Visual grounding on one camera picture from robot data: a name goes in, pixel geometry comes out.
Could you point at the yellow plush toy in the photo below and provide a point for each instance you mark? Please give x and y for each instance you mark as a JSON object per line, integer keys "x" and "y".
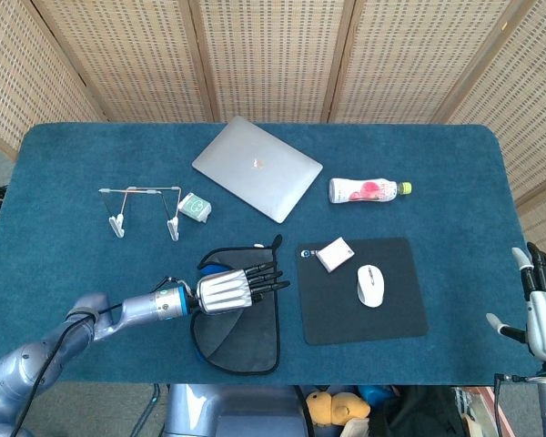
{"x": 332, "y": 405}

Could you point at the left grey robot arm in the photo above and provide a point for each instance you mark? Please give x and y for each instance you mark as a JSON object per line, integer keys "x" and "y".
{"x": 141, "y": 307}

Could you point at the white computer mouse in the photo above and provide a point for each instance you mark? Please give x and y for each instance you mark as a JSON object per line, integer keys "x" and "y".
{"x": 370, "y": 287}

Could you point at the blue cloth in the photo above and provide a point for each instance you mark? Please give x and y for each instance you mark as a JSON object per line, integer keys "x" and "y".
{"x": 250, "y": 337}

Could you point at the teal carpet table cover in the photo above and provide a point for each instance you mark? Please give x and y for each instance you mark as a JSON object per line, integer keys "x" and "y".
{"x": 118, "y": 273}

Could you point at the striped sneaker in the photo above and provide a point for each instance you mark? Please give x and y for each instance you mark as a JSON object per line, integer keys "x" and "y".
{"x": 463, "y": 403}

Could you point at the black bag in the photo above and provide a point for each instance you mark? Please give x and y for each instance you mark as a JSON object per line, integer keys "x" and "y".
{"x": 414, "y": 409}

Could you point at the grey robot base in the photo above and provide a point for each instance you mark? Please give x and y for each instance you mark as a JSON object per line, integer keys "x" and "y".
{"x": 236, "y": 409}

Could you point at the white tissue pack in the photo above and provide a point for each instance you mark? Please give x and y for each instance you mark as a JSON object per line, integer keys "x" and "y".
{"x": 334, "y": 255}

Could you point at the green tissue pack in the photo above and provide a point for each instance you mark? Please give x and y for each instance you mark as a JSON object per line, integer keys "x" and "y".
{"x": 193, "y": 207}

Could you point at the blue object under table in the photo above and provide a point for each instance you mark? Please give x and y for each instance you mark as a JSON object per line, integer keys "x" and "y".
{"x": 373, "y": 393}

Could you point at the black mouse pad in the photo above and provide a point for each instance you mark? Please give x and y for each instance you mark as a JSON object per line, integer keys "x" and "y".
{"x": 336, "y": 318}

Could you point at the grey laptop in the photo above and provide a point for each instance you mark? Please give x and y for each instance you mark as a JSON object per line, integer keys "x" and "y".
{"x": 255, "y": 168}

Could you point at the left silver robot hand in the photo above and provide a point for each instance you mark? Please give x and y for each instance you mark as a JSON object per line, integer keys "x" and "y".
{"x": 223, "y": 293}

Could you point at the wicker folding screen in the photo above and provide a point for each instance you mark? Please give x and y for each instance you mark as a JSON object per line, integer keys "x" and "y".
{"x": 273, "y": 54}

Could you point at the white bottle peach label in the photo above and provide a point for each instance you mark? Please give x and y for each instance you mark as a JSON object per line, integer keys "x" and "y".
{"x": 364, "y": 190}

